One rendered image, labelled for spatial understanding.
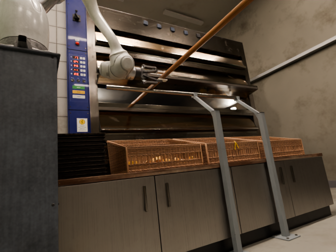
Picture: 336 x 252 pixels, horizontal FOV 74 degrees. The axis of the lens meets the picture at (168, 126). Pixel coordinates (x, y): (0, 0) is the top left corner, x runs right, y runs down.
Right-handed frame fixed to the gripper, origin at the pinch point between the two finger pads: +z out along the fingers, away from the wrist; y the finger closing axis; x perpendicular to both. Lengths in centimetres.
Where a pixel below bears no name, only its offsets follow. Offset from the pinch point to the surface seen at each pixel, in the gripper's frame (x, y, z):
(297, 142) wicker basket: -3, 50, 140
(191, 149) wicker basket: -4, 50, 18
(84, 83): -50, -12, -43
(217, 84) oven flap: -39, -19, 86
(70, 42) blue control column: -50, -46, -52
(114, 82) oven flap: -53, -17, -18
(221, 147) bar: 7, 51, 36
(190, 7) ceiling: -250, -330, 245
